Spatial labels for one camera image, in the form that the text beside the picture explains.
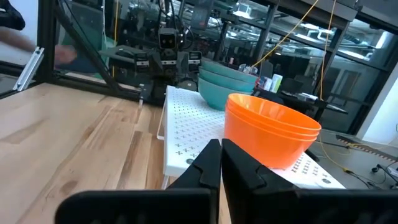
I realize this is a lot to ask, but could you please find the black floor cable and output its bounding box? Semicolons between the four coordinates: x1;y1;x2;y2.
348;163;398;190

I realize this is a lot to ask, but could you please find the person's hand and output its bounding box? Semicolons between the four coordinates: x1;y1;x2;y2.
55;44;78;65

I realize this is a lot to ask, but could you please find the white container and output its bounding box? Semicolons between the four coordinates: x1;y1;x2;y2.
269;73;284;93

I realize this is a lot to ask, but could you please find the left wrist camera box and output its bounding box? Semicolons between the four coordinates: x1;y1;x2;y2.
157;27;178;50

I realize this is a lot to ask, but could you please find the white perforated metal rack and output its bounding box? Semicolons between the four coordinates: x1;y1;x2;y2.
156;85;346;190

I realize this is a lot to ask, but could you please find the teal bowl patterned inside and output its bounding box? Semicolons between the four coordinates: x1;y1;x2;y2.
198;67;258;93
197;77;254;111
201;58;259;84

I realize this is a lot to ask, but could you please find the person's forearm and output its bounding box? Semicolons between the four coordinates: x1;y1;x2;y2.
0;26;37;53

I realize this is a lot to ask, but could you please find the yellow hanging cable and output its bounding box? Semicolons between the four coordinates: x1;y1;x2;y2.
251;0;320;68

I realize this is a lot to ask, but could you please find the yellow power cord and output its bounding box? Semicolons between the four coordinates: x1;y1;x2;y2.
317;0;349;174

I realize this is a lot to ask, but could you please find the orange plastic mini bowl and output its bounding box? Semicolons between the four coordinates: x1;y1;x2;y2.
226;93;322;135
223;107;320;170

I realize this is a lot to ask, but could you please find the black aluminium table frame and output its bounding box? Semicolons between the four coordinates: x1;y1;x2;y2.
0;0;144;102

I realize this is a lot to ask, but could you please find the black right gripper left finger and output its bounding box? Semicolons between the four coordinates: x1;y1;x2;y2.
55;139;223;224

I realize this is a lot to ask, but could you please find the white aluminium bar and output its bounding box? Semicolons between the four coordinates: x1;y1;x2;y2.
12;46;45;93

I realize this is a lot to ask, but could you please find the black rounded object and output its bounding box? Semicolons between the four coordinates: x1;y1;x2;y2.
0;0;26;31

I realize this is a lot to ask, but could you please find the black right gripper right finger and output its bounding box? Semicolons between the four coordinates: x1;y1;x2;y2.
221;139;398;224

